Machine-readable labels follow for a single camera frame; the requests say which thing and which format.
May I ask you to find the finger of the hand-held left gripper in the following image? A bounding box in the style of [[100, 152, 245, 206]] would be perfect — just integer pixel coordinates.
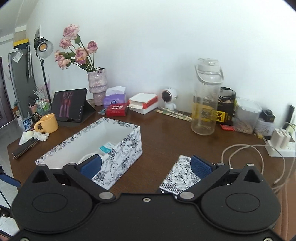
[[0, 174, 22, 188]]

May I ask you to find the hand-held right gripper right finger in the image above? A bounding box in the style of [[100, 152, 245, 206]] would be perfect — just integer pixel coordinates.
[[176, 155, 262, 202]]

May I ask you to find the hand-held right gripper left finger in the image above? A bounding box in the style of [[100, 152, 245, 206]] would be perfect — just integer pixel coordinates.
[[29, 154, 116, 202]]

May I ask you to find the floral print box lid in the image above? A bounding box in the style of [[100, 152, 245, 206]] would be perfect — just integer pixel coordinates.
[[158, 155, 205, 195]]

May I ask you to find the blue white floss box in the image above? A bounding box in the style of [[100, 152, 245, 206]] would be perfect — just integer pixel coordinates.
[[98, 142, 121, 156]]

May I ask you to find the floral print storage box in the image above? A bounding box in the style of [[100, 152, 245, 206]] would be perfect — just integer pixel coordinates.
[[35, 117, 142, 189]]

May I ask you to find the dark wooden desktop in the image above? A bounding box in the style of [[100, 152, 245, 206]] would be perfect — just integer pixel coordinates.
[[7, 105, 296, 197]]

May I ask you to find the black smartphone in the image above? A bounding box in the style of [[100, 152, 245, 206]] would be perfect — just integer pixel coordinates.
[[11, 138, 39, 159]]

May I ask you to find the crumpled white tissue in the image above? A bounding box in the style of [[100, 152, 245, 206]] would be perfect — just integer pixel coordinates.
[[18, 130, 50, 145]]

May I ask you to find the paper-wrapped chopstick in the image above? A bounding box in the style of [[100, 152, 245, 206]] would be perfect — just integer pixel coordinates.
[[157, 109, 192, 122], [161, 107, 193, 119]]

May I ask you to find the small blue white box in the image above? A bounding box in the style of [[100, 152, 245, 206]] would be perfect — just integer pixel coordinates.
[[23, 117, 33, 132]]

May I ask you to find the yellow mug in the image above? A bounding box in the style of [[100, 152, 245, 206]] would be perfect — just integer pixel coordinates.
[[34, 113, 59, 134]]

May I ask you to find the yellow black carton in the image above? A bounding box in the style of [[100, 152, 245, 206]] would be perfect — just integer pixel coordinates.
[[216, 87, 237, 124]]

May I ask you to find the red rectangular box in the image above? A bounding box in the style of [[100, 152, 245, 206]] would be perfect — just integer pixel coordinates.
[[106, 103, 129, 117]]

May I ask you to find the clear plastic container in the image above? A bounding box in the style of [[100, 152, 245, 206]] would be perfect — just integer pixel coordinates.
[[233, 98, 262, 135]]

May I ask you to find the black tablet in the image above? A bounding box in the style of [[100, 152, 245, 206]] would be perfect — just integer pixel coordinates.
[[50, 88, 88, 123]]

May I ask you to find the clear water bottle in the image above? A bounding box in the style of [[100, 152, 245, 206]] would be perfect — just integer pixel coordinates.
[[191, 58, 224, 136]]

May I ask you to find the purple tissue pack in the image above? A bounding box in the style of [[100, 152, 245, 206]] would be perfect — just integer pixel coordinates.
[[103, 86, 127, 107]]

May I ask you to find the white astronaut figurine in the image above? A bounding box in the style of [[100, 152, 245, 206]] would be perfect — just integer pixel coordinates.
[[161, 87, 179, 110]]

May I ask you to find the white flat box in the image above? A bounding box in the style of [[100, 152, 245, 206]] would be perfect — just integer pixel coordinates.
[[128, 105, 159, 115]]

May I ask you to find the cosmetics organizer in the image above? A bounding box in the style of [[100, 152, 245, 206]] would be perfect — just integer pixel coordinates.
[[29, 97, 52, 116]]

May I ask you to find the white charger plug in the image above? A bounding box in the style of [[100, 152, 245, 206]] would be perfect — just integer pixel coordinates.
[[281, 132, 293, 151], [271, 128, 284, 149]]

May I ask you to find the white power strip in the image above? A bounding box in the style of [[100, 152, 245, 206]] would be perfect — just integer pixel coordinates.
[[264, 138, 296, 158]]

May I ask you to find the pink textured vase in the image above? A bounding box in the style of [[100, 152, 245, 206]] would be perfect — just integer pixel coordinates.
[[87, 68, 108, 106]]

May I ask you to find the brown door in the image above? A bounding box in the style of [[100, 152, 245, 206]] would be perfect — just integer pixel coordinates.
[[0, 57, 14, 129]]

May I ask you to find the black ink bottle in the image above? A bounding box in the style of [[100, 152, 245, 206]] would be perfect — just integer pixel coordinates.
[[255, 109, 275, 139]]

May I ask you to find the red white paper box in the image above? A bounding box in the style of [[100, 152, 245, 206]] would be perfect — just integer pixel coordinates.
[[128, 93, 158, 109]]

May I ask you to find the grey refrigerator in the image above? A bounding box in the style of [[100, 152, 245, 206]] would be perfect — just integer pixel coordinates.
[[8, 47, 36, 118]]

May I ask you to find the black light stand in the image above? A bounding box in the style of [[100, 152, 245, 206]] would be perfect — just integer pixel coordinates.
[[40, 58, 52, 105]]

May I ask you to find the pink rose bouquet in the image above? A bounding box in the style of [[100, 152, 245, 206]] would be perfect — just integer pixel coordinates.
[[54, 24, 102, 72]]

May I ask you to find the studio light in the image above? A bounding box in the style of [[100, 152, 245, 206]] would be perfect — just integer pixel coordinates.
[[34, 37, 54, 59]]

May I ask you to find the yellow black box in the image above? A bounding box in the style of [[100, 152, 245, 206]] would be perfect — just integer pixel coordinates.
[[13, 38, 30, 49]]

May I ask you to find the white charging cable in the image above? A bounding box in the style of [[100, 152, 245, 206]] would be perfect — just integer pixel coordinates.
[[272, 123, 296, 193], [221, 144, 269, 178]]

